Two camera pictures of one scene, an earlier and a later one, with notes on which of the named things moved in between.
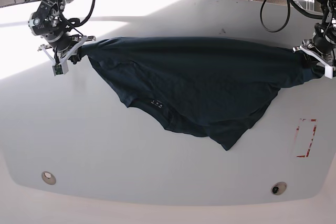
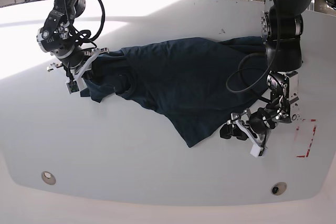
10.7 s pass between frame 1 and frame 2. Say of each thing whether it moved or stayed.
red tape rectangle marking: stayed
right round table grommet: stayed
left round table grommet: stayed
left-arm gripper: moved
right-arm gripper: moved
